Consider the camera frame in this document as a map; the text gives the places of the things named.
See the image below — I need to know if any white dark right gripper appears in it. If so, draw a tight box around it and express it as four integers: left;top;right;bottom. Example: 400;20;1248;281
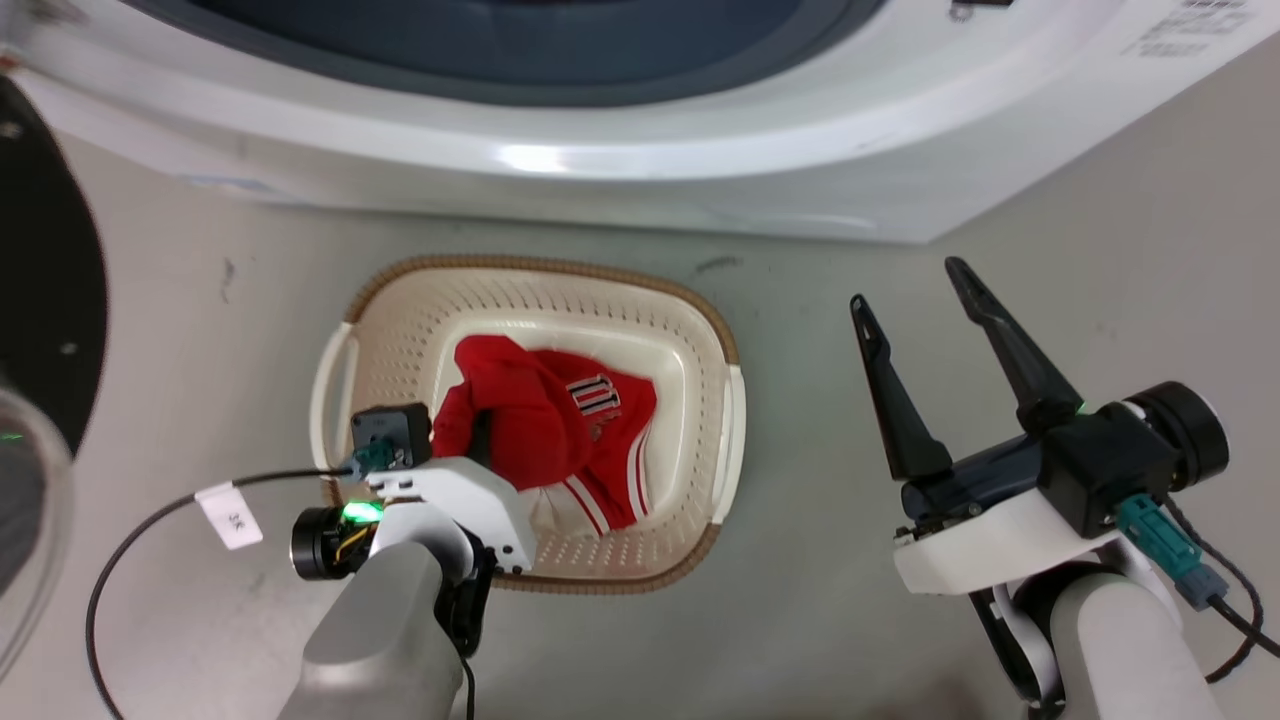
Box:
849;256;1123;598

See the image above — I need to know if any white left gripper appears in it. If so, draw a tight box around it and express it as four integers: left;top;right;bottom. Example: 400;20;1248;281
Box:
364;409;537;578

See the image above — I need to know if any red garment with white stripes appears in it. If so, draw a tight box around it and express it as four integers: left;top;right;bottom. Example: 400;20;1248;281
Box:
431;335;658;538

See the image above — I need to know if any cream plastic laundry basket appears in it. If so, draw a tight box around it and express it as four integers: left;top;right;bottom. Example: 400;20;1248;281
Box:
309;254;748;597

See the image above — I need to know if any white washing machine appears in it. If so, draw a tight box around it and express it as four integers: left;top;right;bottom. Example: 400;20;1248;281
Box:
0;0;1280;246

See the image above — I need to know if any printed washing machine label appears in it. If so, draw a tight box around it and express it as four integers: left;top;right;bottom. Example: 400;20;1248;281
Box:
1118;0;1263;59

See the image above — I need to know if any black glass washing machine door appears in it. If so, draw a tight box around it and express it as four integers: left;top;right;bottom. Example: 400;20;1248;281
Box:
0;68;110;683

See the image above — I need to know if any black cable with teal plug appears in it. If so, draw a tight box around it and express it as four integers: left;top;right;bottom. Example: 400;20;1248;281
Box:
1113;493;1280;661

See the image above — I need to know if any white cable label tag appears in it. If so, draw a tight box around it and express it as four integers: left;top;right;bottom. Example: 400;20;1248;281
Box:
194;482;265;552

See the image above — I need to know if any braided black right arm cable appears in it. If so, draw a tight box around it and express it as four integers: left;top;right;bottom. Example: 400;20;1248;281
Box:
1160;496;1267;685

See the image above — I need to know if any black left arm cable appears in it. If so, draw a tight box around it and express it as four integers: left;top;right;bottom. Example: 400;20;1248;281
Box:
85;466;358;720

